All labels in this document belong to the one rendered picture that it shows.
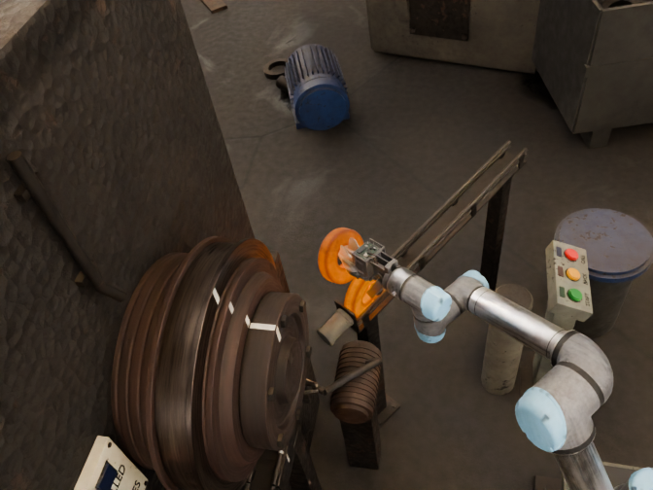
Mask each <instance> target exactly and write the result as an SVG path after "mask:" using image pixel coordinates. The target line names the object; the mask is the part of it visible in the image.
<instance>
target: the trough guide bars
mask: <svg viewBox="0 0 653 490"><path fill-rule="evenodd" d="M510 143H511V141H510V140H507V141H506V142H505V143H504V144H503V145H502V146H501V147H500V148H499V149H498V150H497V151H496V152H495V153H494V154H493V155H492V156H491V157H490V158H489V159H488V160H487V161H486V162H485V163H484V164H483V165H482V166H481V167H480V168H479V169H478V170H477V171H476V172H475V173H474V174H473V175H472V176H471V177H470V178H469V179H468V180H467V181H466V182H465V183H464V184H463V185H462V186H461V187H460V188H459V189H458V190H457V191H455V192H454V193H453V194H452V196H451V197H450V198H449V199H448V200H447V201H446V202H445V203H444V204H443V205H442V206H441V207H440V208H439V209H438V210H437V211H436V212H435V213H434V214H433V215H432V216H431V217H430V218H429V219H428V220H427V221H426V222H425V223H424V224H423V225H422V226H421V227H420V228H419V229H418V230H417V231H416V232H415V233H414V234H413V235H412V236H411V237H410V238H409V239H408V240H407V241H406V242H404V243H403V244H402V245H401V246H400V248H399V249H398V250H397V251H396V252H394V253H393V254H392V255H391V257H392V258H394V259H396V260H398V259H399V258H400V257H404V256H405V255H406V254H407V250H408V249H409V248H410V247H411V246H412V245H413V244H414V243H415V242H416V241H417V240H418V239H419V238H420V237H421V236H422V235H423V234H424V233H425V232H426V231H427V230H428V229H429V228H430V227H431V226H432V225H433V224H434V223H435V222H436V221H437V220H438V219H439V218H440V217H441V216H442V215H443V214H444V213H445V212H446V211H447V210H448V209H449V208H450V207H451V206H452V205H453V206H455V205H456V204H457V203H458V199H459V198H460V197H461V196H462V195H463V194H464V193H465V192H466V191H467V190H468V189H469V188H470V187H471V186H472V185H473V184H474V183H475V182H476V181H477V180H478V179H479V178H480V177H481V176H482V175H483V174H484V173H485V172H486V171H487V170H488V169H489V168H490V167H491V166H492V165H493V164H494V163H495V162H496V161H497V160H498V159H499V158H500V159H502V158H503V157H504V156H505V152H506V151H507V150H508V149H509V148H510V147H511V146H510V145H509V144H510ZM527 150H528V149H527V148H524V149H523V150H522V151H521V152H520V153H519V154H518V155H517V156H516V157H515V158H514V159H513V160H512V161H511V162H510V163H509V164H508V165H507V166H506V167H505V168H504V169H503V170H502V171H501V172H500V173H499V175H498V176H497V177H496V178H495V179H494V180H493V181H492V182H491V183H490V184H489V185H488V186H487V187H486V188H485V189H484V190H483V191H482V192H481V193H480V194H478V195H477V196H476V197H475V198H474V199H473V200H472V201H471V202H470V203H469V204H468V205H467V206H466V208H465V209H464V210H463V211H462V212H461V213H460V214H459V215H458V216H457V217H456V218H455V219H454V220H453V221H452V222H451V223H450V224H449V225H448V226H447V227H446V228H445V229H444V230H442V231H441V232H440V233H439V234H438V236H437V237H436V238H435V239H434V240H433V241H432V242H431V244H430V245H429V246H428V247H427V248H426V249H425V250H424V251H423V252H422V253H421V254H420V255H419V256H418V257H417V258H416V259H415V260H414V261H413V262H412V263H411V264H409V265H408V266H407V267H406V268H407V269H409V270H411V271H413V270H414V269H415V268H416V267H417V266H419V267H420V269H421V271H422V270H423V268H424V267H425V266H426V260H425V258H426V257H427V256H428V255H429V254H430V253H431V252H432V251H433V250H434V249H435V248H436V247H437V246H438V245H439V244H440V243H441V242H442V241H443V240H444V239H445V238H446V237H447V236H448V235H449V234H450V233H451V232H452V231H453V230H454V229H455V227H456V226H457V225H458V224H459V223H460V222H461V221H462V220H463V219H464V218H465V217H466V216H467V215H468V214H469V213H470V212H471V217H472V218H473V217H474V216H475V215H476V206H477V205H478V204H479V203H480V202H481V201H482V200H483V199H484V198H485V197H486V196H487V195H488V194H489V193H490V192H491V191H492V190H493V189H494V188H495V187H496V186H497V185H498V184H499V183H500V182H501V180H502V179H503V178H504V177H505V176H506V175H507V174H508V173H509V172H510V171H511V170H512V169H513V168H514V167H515V166H516V165H517V164H518V168H519V170H520V169H521V168H522V167H523V166H524V157H525V156H526V155H527V153H526V151H527ZM389 295H390V293H389V292H388V291H387V290H384V291H383V292H382V294H381V295H379V296H378V297H377V298H376V299H375V300H373V301H372V302H371V303H370V304H369V305H368V306H367V307H366V308H365V309H364V311H363V312H362V314H361V315H360V316H359V317H358V318H357V322H358V325H359V326H360V325H361V323H363V325H364V326H365V327H367V326H368V325H369V324H370V320H369V315H370V314H371V313H372V312H373V311H374V310H375V309H376V308H377V307H378V306H379V305H380V304H381V303H382V302H383V301H384V300H385V299H386V298H387V297H388V296H389Z"/></svg>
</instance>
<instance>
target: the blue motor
mask: <svg viewBox="0 0 653 490"><path fill-rule="evenodd" d="M286 66H287V67H285V77H286V82H287V86H288V91H289V96H290V100H291V104H292V111H293V116H294V120H295V125H296V129H300V128H304V127H307V128H309V129H313V130H327V129H330V128H333V127H335V126H337V125H338V124H340V123H341V122H342V121H343V120H348V119H350V114H349V107H350V102H349V98H348V95H347V93H348V90H347V85H346V82H345V79H344V76H343V73H342V70H341V67H340V64H339V61H338V58H337V57H336V56H335V53H332V51H331V50H328V49H327V47H324V46H323V45H317V44H308V45H304V46H302V47H300V48H298V49H296V50H295V51H294V52H293V53H291V56H290V58H288V62H286Z"/></svg>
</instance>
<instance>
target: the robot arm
mask: <svg viewBox="0 0 653 490"><path fill-rule="evenodd" d="M369 240H370V242H368V241H366V242H365V243H364V244H362V245H361V246H359V245H358V243H357V241H356V240H355V239H354V238H350V240H349V245H346V246H343V245H341V246H340V251H339V253H338V256H339V258H340V260H341V261H342V263H343V265H344V267H345V269H346V270H347V272H348V273H349V274H351V275H352V276H355V277H356V278H357V279H359V278H360V279H362V280H364V281H370V282H371V281H372V280H374V281H376V282H373V283H372V284H371V285H370V287H369V289H368V290H367V292H366V293H367V294H368V295H369V296H370V297H371V298H374V297H375V296H379V295H381V294H382V292H383V289H385V290H387V291H388V292H389V293H390V294H392V296H395V297H396V298H398V299H400V300H401V301H403V302H404V303H406V304H407V305H409V306H410V307H411V308H412V312H413V317H414V327H415V330H416V331H417V335H418V337H420V339H421V340H423V341H424V342H427V343H435V342H438V341H439V340H441V339H442V338H443V337H444V334H445V332H446V327H447V326H448V325H449V324H450V323H451V322H453V321H454V320H455V319H456V318H457V317H459V316H460V315H461V314H462V313H463V312H465V311H466V310H467V311H469V312H470V313H472V314H474V315H476V316H477V317H479V318H481V319H482V320H484V321H485V322H487V323H489V324H490V325H492V326H494V327H495V328H497V329H499V330H500V331H502V332H504V333H506V334H508V335H509V336H511V337H513V338H514V339H516V340H518V341H519V342H521V343H523V344H524V345H526V346H528V347H529V348H531V349H532V350H533V351H535V352H537V353H538V354H540V355H542V356H543V357H545V358H547V359H548V360H550V363H551V366H552V367H553V368H552V369H550V370H549V371H548V372H547V373H546V374H545V375H544V376H543V377H542V378H541V379H540V380H539V381H538V382H536V383H535V384H534V385H533V386H532V387H531V388H530V389H528V390H527V391H526V392H525V393H524V395H523V397H522V398H521V399H520V400H519V401H517V403H516V406H515V415H516V419H517V422H518V424H519V426H520V428H521V429H522V431H523V432H524V433H526V435H527V438H528V439H529V440H530V441H531V442H532V443H533V444H534V445H535V446H537V447H538V448H540V449H542V450H544V451H547V452H550V453H552V454H554V456H555V458H556V461H557V463H558V465H559V467H560V469H561V471H562V473H563V476H564V478H565V480H566V482H567V485H568V487H569V490H653V468H643V469H640V470H638V471H636V472H634V473H633V474H632V475H631V477H630V479H629V480H628V481H627V482H626V484H621V485H618V486H616V487H615V488H613V487H612V485H611V482H610V480H609V478H608V475H607V473H606V471H605V468H604V466H603V464H602V461H601V458H600V455H599V453H598V451H597V448H596V446H595V445H594V442H593V440H594V438H595V435H596V428H595V425H594V423H593V420H592V418H591V416H592V415H593V414H594V413H595V412H596V411H597V410H598V409H599V408H600V407H601V406H602V405H603V404H604V403H605V402H606V401H607V399H608V398H609V396H610V394H611V392H612V388H613V372H612V368H611V365H610V363H609V360H608V359H607V357H606V356H605V355H604V353H603V352H602V350H601V349H600V347H599V346H598V345H597V344H596V343H595V342H594V341H593V340H591V339H590V338H589V337H588V336H586V335H584V334H582V333H580V332H578V331H575V330H570V331H566V330H564V329H562V328H560V327H558V326H557V325H555V324H553V323H551V322H549V321H547V320H545V319H544V318H542V317H540V316H538V315H536V314H534V313H532V312H531V311H530V310H528V309H526V308H524V307H522V306H520V305H519V304H517V303H515V302H513V301H511V300H509V299H508V298H506V297H503V296H501V295H499V294H497V293H496V292H494V291H492V290H490V289H489V284H488V281H487V280H486V278H485V277H484V276H482V275H481V274H480V273H479V272H478V271H476V270H469V271H468V272H466V273H465V274H464V275H462V276H460V277H458V278H457V280H456V281H455V282H453V283H452V284H451V285H450V286H448V287H447V288H446V289H445V290H444V291H443V290H442V289H441V288H439V287H437V286H434V285H433V284H432V283H430V282H428V281H427V280H425V279H423V278H422V277H420V276H418V275H417V274H416V273H414V272H412V271H411V270H409V269H407V268H406V267H402V266H400V265H398V261H397V260H396V259H394V258H392V257H390V256H389V255H387V254H386V250H385V246H383V245H381V244H380V243H378V242H376V241H374V240H373V239H371V238H369ZM374 243H376V244H378V245H379V246H380V248H381V249H380V248H379V247H377V246H375V245H374ZM379 277H380V278H379Z"/></svg>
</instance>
